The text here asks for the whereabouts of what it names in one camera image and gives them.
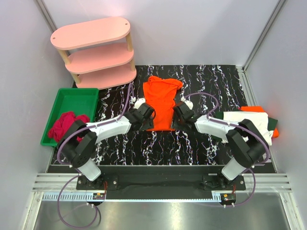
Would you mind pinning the folded white t-shirt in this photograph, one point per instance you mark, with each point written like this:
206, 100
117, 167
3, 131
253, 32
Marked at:
259, 119

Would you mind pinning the orange t-shirt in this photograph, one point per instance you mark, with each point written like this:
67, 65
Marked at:
160, 95
272, 123

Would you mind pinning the left orange connector box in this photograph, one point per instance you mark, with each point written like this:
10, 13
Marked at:
99, 195

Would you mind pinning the black marble pattern mat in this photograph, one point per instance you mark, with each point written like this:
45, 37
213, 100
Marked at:
205, 85

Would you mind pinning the aluminium frame rail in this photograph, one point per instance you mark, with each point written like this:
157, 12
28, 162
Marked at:
62, 187

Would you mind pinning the right orange connector box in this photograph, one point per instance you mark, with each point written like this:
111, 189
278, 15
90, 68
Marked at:
228, 199

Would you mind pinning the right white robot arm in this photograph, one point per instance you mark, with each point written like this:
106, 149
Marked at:
246, 142

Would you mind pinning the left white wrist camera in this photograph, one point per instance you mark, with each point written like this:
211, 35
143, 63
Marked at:
138, 103

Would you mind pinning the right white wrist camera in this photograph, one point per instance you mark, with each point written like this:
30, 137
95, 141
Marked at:
187, 102

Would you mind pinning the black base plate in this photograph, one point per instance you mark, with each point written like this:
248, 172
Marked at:
120, 177

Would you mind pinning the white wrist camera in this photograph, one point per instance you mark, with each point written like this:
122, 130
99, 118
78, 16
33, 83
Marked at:
138, 103
187, 102

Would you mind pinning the orange connector box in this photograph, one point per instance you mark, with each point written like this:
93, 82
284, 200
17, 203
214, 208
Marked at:
228, 199
99, 195

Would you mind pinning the pink three-tier shelf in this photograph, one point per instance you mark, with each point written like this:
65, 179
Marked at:
99, 53

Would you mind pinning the folded orange t-shirt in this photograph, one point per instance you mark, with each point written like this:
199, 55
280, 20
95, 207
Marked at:
272, 123

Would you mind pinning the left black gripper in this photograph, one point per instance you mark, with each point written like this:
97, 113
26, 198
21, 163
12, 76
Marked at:
147, 115

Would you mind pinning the crumpled red t-shirt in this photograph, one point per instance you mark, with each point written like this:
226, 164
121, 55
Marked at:
61, 126

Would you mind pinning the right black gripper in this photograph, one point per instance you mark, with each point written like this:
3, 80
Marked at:
180, 115

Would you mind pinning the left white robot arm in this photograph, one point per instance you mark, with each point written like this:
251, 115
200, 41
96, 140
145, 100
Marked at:
78, 143

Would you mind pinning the green plastic bin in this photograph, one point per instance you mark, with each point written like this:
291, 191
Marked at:
80, 101

